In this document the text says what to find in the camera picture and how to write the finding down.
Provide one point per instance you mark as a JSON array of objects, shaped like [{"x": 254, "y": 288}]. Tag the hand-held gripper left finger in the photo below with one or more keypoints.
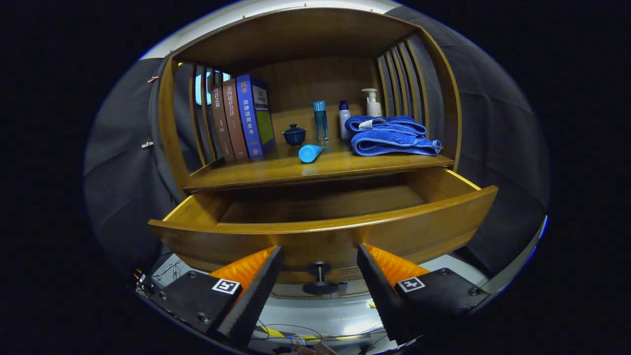
[{"x": 246, "y": 305}]

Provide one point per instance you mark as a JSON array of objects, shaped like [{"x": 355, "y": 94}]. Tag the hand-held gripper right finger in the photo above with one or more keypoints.
[{"x": 389, "y": 305}]

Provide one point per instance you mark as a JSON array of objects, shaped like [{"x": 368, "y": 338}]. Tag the black drawer knob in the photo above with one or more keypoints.
[{"x": 320, "y": 286}]

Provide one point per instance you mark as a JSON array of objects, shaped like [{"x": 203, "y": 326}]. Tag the wooden drawer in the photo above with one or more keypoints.
[{"x": 320, "y": 244}]

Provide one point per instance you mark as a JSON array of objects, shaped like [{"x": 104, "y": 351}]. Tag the blue cosmetic tube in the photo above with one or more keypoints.
[{"x": 309, "y": 154}]

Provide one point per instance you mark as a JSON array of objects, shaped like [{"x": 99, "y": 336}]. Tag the wooden cabinet with shelf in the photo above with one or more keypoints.
[{"x": 305, "y": 79}]

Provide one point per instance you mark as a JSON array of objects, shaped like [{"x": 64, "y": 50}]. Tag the folded blue towel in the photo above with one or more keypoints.
[{"x": 389, "y": 140}]

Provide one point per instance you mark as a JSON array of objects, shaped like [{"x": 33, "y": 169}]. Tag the blue lidded teacup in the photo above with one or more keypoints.
[{"x": 294, "y": 135}]

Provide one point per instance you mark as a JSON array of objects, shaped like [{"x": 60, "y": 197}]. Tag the dark brown book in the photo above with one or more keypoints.
[{"x": 223, "y": 128}]

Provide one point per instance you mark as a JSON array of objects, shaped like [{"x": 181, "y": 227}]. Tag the thick blue book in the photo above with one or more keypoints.
[{"x": 254, "y": 118}]

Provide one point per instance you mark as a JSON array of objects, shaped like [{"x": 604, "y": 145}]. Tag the small white blue-capped bottle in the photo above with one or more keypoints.
[{"x": 344, "y": 123}]

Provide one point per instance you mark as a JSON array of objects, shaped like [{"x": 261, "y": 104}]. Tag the blue glass bottle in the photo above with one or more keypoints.
[{"x": 321, "y": 123}]

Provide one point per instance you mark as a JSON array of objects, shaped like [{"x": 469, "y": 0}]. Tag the white pump bottle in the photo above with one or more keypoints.
[{"x": 373, "y": 106}]

